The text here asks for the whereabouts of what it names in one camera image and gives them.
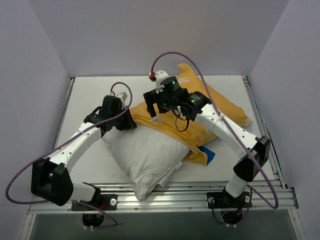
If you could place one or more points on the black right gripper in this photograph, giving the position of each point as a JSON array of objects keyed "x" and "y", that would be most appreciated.
[{"x": 151, "y": 99}]

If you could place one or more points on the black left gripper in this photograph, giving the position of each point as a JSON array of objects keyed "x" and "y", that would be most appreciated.
[{"x": 126, "y": 121}]

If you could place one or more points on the white pillow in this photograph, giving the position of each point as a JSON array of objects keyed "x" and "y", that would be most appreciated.
[{"x": 147, "y": 157}]

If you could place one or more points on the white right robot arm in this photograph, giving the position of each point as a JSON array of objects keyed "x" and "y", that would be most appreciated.
[{"x": 252, "y": 150}]

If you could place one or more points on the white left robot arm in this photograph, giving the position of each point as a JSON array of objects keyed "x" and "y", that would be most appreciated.
[{"x": 51, "y": 179}]

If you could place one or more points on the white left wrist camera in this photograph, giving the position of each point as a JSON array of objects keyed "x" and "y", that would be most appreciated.
[{"x": 122, "y": 95}]

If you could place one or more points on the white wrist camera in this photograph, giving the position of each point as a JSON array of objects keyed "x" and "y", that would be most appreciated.
[
  {"x": 122, "y": 95},
  {"x": 158, "y": 77}
]

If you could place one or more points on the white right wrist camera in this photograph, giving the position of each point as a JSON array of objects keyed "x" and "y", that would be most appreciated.
[{"x": 158, "y": 77}]

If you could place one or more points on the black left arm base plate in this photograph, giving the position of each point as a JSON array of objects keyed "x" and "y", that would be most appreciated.
[{"x": 101, "y": 204}]

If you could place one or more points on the aluminium table frame rail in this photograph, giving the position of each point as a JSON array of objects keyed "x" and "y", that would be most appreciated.
[{"x": 186, "y": 193}]

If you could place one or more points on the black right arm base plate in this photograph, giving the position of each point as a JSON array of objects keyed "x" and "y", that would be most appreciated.
[{"x": 228, "y": 210}]

